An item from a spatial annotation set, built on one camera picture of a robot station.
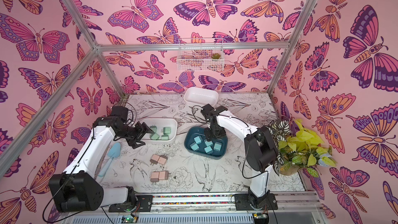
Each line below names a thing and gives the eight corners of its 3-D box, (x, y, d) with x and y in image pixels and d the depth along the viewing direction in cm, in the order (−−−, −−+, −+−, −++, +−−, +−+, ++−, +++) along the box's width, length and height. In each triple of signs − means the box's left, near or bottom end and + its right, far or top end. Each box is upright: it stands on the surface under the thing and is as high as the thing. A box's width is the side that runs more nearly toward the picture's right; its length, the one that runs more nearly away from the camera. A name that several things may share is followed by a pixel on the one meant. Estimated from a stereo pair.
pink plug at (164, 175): (159, 179, 83) (158, 178, 81) (160, 172, 85) (159, 170, 83) (168, 179, 83) (167, 178, 81) (169, 172, 85) (168, 170, 83)
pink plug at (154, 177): (150, 184, 82) (149, 183, 80) (153, 172, 85) (151, 171, 83) (158, 184, 82) (157, 183, 80) (160, 172, 85) (159, 171, 83)
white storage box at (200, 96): (183, 108, 115) (182, 102, 110) (185, 91, 126) (184, 85, 121) (218, 107, 114) (219, 102, 110) (216, 91, 126) (217, 85, 121)
